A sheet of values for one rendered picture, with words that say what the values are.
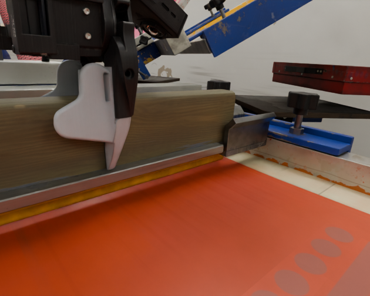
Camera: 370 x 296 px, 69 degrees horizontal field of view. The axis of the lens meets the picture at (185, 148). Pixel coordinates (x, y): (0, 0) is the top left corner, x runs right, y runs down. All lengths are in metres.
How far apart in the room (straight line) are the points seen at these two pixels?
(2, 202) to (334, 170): 0.36
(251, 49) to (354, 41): 0.81
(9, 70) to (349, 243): 0.49
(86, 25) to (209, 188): 0.21
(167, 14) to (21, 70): 0.29
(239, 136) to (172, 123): 0.11
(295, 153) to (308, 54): 1.94
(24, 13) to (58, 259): 0.17
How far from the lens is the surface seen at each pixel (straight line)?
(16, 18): 0.20
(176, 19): 0.28
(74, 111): 0.22
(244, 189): 0.33
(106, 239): 0.24
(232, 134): 0.36
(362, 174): 0.39
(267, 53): 2.49
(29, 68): 0.51
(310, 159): 0.41
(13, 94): 0.45
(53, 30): 0.21
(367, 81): 1.07
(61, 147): 0.24
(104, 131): 0.23
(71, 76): 0.27
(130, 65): 0.22
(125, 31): 0.22
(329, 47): 2.27
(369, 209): 0.36
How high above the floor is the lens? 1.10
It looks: 18 degrees down
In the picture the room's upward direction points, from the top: 4 degrees clockwise
